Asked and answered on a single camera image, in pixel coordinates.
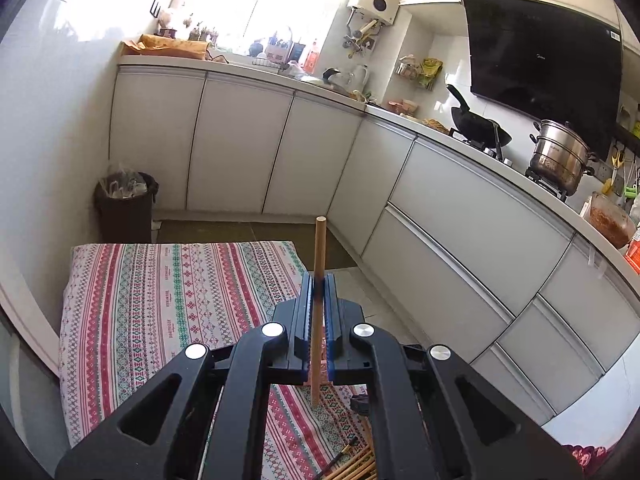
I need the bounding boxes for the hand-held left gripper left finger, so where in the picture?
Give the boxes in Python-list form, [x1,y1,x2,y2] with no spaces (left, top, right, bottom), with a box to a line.
[55,274,316,480]

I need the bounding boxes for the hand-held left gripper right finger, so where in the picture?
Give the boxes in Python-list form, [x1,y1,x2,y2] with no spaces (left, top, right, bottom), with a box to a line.
[324,273,584,480]

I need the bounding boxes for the black chopstick with gold band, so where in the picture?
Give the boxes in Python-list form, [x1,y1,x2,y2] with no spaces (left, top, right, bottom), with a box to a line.
[312,436,359,480]

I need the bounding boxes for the hanging kitchen utensils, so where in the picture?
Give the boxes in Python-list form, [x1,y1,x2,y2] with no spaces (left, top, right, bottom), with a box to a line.
[606,144,640,207]

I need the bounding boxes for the white base cabinets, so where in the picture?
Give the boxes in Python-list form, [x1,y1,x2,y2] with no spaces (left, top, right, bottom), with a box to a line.
[107,62,640,427]

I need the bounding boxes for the patterned red green tablecloth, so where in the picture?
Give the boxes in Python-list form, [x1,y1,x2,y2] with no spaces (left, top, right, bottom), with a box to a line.
[58,241,382,480]

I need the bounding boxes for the brown trash bin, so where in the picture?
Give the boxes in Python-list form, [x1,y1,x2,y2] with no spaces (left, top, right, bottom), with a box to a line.
[94,172,159,245]

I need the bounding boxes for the clear plastic trash bag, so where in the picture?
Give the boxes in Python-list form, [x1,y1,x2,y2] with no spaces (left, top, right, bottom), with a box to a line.
[99,161,152,199]

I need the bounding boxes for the black wok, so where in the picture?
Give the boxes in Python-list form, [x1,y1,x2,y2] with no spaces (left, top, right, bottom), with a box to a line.
[446,83,514,149]

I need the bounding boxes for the white electric kettle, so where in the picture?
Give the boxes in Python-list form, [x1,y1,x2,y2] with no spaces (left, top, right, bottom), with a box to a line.
[349,63,371,92]

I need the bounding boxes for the gas stove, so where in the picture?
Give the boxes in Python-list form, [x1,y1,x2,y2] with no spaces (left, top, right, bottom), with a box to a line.
[447,129,577,203]

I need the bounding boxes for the box of bottles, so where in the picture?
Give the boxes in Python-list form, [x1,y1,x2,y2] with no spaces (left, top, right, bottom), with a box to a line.
[264,39,307,64]

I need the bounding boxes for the stainless steel pot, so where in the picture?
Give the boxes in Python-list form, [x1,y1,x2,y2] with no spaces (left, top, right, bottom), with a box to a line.
[528,119,600,197]

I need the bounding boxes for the red floral cloth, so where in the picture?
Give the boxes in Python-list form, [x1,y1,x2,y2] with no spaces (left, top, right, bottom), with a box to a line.
[562,443,603,478]

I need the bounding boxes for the glass bowl of red food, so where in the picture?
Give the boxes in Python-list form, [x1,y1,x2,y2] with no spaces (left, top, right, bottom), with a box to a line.
[588,191,638,250]

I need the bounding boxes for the brown paper bag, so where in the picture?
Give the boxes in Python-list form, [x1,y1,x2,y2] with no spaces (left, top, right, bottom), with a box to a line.
[122,33,211,60]

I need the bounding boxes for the black range hood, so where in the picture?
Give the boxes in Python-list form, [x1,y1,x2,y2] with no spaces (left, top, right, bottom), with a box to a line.
[462,0,624,159]

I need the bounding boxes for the wall rack with packets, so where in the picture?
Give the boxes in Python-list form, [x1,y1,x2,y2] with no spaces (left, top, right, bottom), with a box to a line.
[394,54,444,92]

